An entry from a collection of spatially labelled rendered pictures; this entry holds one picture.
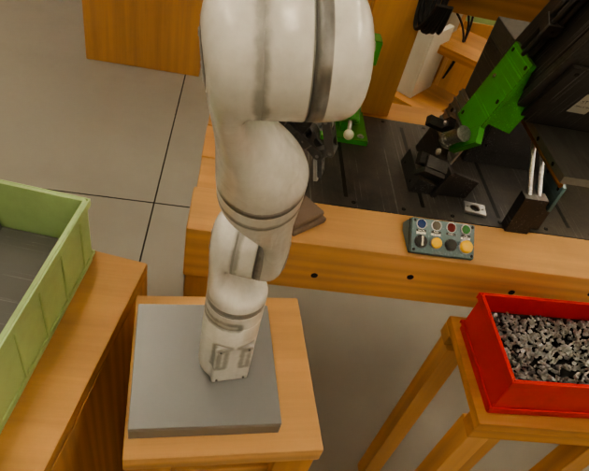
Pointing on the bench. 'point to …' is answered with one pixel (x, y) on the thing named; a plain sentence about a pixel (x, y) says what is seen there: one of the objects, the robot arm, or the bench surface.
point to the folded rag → (308, 217)
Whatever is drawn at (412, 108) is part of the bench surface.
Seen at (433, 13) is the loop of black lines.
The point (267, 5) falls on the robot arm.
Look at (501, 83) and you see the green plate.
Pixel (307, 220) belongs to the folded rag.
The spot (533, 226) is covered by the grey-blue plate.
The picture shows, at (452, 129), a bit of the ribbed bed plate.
